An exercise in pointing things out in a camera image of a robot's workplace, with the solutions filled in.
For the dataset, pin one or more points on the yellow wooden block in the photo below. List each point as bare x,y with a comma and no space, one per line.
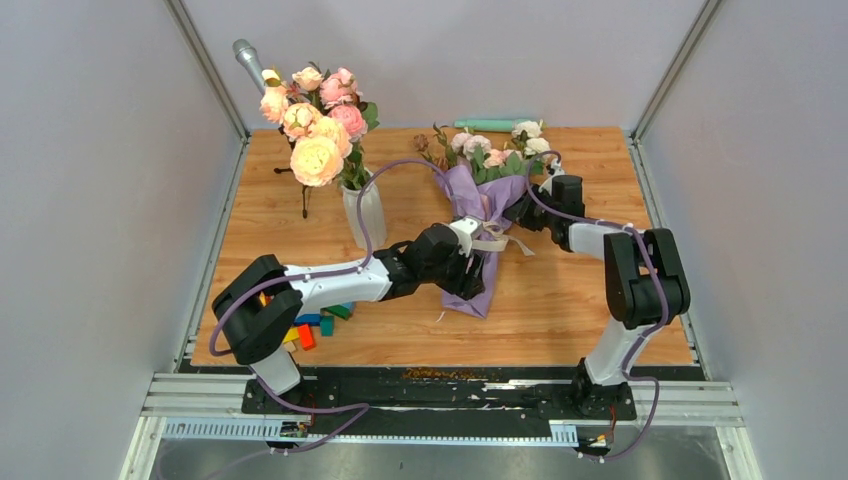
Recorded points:
292,335

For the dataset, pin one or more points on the peach pink rose bunch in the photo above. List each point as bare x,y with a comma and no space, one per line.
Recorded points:
325,119

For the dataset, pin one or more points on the purple flower bouquet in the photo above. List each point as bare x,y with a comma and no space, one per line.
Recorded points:
482,181

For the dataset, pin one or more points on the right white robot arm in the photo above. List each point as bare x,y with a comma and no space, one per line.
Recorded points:
645,285

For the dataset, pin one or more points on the silver microphone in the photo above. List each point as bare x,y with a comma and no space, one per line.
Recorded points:
247,56

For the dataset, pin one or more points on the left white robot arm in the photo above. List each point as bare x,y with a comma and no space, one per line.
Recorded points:
258,308

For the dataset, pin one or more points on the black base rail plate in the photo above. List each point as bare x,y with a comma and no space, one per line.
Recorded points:
453,401

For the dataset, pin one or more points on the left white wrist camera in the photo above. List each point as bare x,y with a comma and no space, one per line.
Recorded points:
466,230

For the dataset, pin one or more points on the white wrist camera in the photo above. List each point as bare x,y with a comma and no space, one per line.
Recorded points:
552,170
466,230

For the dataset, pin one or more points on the cream printed ribbon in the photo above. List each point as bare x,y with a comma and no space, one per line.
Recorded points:
495,239

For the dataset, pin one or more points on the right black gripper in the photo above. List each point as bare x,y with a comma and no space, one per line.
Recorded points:
519,212

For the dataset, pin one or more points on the red orange wooden block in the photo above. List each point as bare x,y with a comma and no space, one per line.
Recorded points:
306,337

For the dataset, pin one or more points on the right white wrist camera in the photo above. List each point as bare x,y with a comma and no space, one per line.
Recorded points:
552,170

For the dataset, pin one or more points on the mint green microphone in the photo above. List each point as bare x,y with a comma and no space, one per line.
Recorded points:
487,125

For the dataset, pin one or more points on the green blue wooden block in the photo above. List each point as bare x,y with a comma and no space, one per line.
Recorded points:
343,311

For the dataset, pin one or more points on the teal wooden block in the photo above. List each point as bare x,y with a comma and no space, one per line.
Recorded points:
327,326

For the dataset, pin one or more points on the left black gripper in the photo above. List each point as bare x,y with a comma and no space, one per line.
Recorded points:
467,286

